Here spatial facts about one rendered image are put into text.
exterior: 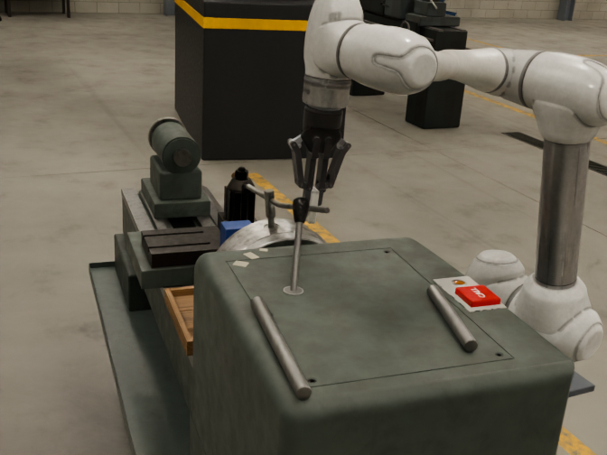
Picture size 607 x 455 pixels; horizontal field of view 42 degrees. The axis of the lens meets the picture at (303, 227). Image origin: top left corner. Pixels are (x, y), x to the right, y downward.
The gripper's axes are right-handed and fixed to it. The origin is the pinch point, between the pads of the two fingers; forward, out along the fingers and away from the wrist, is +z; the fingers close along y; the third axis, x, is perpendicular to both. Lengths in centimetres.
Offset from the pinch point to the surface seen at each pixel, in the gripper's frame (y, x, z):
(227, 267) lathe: 19.2, 9.5, 9.0
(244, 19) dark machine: -115, -461, 16
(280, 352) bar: 20.2, 44.4, 7.0
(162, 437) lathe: 19, -38, 81
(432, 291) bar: -12.5, 30.3, 5.2
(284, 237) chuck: 2.5, -6.8, 9.8
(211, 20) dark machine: -91, -463, 19
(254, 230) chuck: 6.7, -14.4, 11.1
